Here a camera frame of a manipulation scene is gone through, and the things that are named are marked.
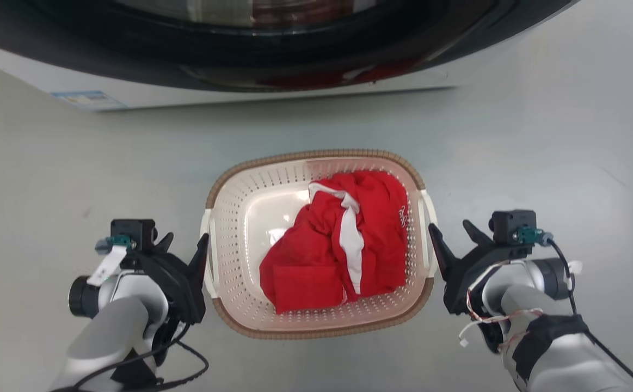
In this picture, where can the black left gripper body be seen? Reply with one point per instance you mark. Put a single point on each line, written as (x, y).
(177, 286)

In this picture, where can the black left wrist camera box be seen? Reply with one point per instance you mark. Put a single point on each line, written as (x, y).
(134, 231)

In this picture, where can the white washing machine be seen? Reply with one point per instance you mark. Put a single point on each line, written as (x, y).
(185, 98)

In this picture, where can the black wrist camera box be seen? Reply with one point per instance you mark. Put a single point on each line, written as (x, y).
(512, 224)
(134, 231)

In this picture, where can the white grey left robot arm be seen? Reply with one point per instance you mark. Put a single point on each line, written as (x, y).
(115, 326)

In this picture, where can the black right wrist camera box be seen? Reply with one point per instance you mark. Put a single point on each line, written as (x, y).
(512, 224)

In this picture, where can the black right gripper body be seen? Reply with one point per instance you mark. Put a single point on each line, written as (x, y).
(466, 283)

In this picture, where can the black round washer door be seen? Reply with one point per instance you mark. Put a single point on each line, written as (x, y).
(185, 49)

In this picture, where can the red white garment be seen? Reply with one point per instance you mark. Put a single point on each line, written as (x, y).
(316, 256)

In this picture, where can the beige perforated laundry basket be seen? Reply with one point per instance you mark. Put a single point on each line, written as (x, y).
(229, 245)

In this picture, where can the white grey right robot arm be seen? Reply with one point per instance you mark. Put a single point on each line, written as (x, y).
(555, 354)

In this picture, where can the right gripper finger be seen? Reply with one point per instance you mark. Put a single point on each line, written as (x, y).
(477, 234)
(444, 253)

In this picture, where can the blue energy label sticker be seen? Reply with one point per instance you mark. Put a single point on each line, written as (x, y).
(88, 99)

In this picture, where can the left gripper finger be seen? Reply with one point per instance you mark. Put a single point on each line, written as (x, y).
(165, 244)
(199, 261)

